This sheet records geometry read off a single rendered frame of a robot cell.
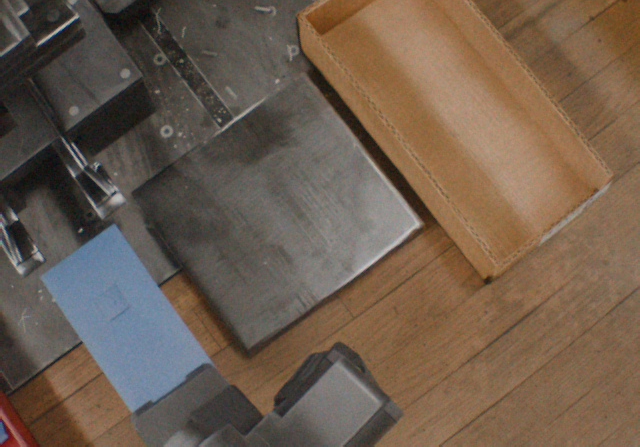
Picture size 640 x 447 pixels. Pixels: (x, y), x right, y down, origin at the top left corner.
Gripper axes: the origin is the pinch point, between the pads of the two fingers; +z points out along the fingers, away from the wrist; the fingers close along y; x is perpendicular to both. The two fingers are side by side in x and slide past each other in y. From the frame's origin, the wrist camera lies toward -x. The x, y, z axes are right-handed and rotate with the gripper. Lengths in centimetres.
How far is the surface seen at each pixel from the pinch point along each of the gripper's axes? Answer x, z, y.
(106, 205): -4.2, 10.0, 13.0
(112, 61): -10.8, 14.4, 21.2
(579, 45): -44.4, 10.8, 1.5
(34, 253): 2.5, 10.3, 13.2
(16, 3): -5.8, 0.2, 30.3
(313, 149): -20.2, 12.7, 6.6
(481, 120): -32.9, 10.6, 1.2
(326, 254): -16.1, 9.1, 0.2
